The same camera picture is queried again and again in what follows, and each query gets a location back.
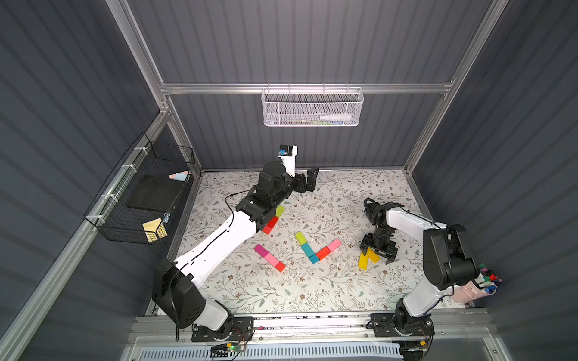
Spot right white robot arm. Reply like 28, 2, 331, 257
360, 198, 480, 323

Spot black pad in basket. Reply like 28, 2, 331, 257
126, 175, 185, 212

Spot black wire basket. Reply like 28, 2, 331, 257
84, 135, 197, 245

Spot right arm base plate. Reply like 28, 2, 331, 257
367, 313, 435, 338

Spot white wire mesh basket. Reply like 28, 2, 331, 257
261, 87, 364, 127

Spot pastel eraser blocks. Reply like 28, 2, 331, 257
169, 171, 190, 181

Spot lime green block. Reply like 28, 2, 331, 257
295, 232, 307, 245
275, 205, 285, 218

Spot yellow sticky note pad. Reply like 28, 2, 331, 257
142, 218, 168, 243

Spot magenta block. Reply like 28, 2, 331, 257
254, 245, 269, 257

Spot yellow block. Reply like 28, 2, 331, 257
358, 253, 369, 270
367, 248, 381, 263

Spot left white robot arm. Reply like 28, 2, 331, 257
152, 144, 319, 333

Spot white bottle in basket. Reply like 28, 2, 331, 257
320, 114, 352, 123

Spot pink block bottom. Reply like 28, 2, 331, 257
264, 254, 279, 267

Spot pink marker cup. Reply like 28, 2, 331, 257
452, 263, 503, 304

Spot long red block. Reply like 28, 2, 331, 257
267, 217, 278, 230

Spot teal rectangular block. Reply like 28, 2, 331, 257
301, 243, 315, 258

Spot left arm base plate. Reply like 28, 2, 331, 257
191, 316, 254, 343

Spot pink block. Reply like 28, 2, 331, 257
328, 239, 342, 252
264, 254, 279, 267

